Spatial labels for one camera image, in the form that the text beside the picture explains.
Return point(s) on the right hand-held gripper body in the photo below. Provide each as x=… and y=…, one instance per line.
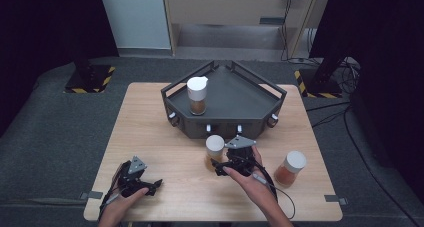
x=242, y=160

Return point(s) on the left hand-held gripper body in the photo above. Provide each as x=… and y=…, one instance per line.
x=131, y=182

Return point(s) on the orange spice jar white lid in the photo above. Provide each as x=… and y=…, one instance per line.
x=214, y=147

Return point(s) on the white-lidded jar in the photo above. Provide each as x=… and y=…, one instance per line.
x=290, y=168

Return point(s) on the black corner storage rack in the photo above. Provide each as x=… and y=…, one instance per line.
x=233, y=93

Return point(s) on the brown spice jar flip lid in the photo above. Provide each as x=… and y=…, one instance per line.
x=197, y=93

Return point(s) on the person's right hand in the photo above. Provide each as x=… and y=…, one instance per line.
x=258, y=183

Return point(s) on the person's left hand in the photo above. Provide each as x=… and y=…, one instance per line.
x=118, y=208

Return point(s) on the grey cabinet label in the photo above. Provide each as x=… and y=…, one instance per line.
x=271, y=20

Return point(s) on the white panel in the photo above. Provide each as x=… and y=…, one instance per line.
x=136, y=17

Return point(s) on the dark curtain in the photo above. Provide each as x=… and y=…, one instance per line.
x=40, y=27
x=390, y=53

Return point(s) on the grey table edge bracket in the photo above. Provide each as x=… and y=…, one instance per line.
x=91, y=195
x=335, y=199

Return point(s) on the black stand post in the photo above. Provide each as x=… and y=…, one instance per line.
x=83, y=63
x=328, y=70

